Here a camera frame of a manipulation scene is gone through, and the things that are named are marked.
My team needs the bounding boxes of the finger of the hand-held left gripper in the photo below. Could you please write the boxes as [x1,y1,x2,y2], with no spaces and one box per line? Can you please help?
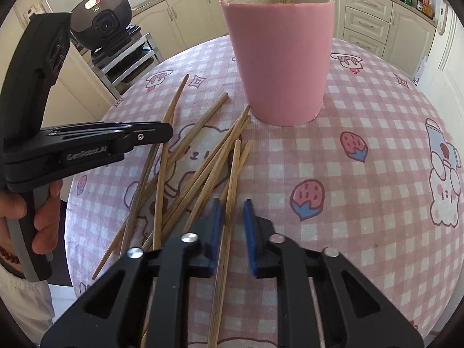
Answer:
[41,122,173,153]

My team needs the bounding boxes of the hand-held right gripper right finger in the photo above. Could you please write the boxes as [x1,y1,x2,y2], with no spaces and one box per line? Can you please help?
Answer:
[243,199,425,348]

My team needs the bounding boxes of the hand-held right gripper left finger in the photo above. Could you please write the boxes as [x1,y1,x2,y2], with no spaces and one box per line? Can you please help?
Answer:
[40,199,224,348]

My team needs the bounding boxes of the bunch of wooden chopsticks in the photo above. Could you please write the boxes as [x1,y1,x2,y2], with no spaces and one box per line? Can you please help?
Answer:
[92,74,253,348]

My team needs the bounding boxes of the pink cup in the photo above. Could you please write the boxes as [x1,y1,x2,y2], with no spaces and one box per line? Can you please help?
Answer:
[219,0,336,127]

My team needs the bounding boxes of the person's left forearm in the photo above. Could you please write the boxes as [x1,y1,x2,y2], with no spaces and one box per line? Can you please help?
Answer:
[0,243,55,338]

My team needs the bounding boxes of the person's left hand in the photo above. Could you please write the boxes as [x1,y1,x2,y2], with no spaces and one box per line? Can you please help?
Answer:
[0,181,63,256]

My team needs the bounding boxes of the metal door strike plate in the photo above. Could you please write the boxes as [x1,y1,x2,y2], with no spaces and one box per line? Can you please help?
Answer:
[25,2,46,21]

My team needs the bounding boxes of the metal rack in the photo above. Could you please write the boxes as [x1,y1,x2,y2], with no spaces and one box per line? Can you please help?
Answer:
[90,25,164,98]

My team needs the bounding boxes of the pink checked tablecloth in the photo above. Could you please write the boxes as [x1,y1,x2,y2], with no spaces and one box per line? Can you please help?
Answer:
[65,36,464,348]

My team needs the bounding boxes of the white plastic bag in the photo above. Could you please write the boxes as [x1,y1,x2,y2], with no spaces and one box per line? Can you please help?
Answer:
[411,58,431,86]

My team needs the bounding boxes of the cream lower kitchen cabinets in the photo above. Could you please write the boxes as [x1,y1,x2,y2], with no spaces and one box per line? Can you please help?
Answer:
[130,0,439,78]

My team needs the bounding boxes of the white door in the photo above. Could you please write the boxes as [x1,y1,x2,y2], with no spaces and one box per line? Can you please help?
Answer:
[413,0,464,124]

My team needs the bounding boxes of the red bead bracelet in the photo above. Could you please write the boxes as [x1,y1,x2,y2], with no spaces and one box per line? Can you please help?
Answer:
[0,245,19,273]

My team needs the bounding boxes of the white door handle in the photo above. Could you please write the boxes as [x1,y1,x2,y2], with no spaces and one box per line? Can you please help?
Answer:
[437,2,447,36]

